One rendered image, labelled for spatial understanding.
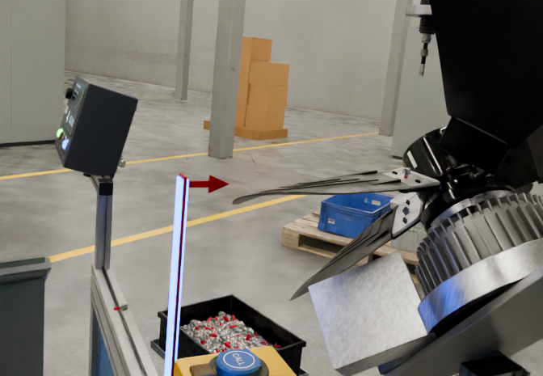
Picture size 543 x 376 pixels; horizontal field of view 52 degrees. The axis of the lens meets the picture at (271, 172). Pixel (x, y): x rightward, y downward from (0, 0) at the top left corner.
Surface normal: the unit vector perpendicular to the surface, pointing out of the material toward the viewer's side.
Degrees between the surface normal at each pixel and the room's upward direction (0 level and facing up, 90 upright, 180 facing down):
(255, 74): 90
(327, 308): 55
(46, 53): 90
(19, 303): 90
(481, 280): 66
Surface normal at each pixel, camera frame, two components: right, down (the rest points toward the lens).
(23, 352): 0.60, 0.22
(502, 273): -0.44, -0.40
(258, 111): -0.58, 0.11
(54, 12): 0.80, 0.20
